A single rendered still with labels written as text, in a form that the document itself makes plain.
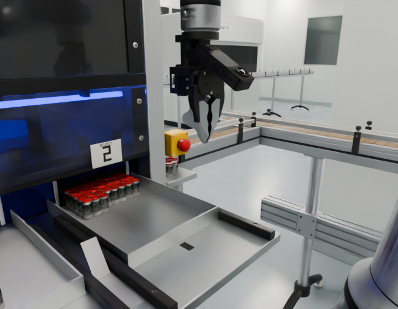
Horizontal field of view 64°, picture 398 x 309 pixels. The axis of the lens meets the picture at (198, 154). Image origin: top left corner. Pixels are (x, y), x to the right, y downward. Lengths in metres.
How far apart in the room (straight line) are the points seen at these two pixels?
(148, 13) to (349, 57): 1.36
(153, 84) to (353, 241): 1.08
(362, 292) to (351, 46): 1.74
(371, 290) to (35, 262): 0.56
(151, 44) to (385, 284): 0.74
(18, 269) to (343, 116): 1.77
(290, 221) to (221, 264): 1.04
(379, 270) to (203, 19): 0.46
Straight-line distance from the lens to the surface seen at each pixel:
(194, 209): 0.81
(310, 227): 1.60
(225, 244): 0.69
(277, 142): 1.52
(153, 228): 0.74
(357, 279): 0.37
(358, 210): 2.15
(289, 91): 9.54
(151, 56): 0.88
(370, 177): 2.06
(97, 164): 0.82
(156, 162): 0.93
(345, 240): 1.57
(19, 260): 0.72
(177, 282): 0.59
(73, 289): 0.58
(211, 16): 0.61
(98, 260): 0.62
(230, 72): 0.57
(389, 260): 0.34
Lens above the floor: 1.25
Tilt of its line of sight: 17 degrees down
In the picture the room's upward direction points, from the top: straight up
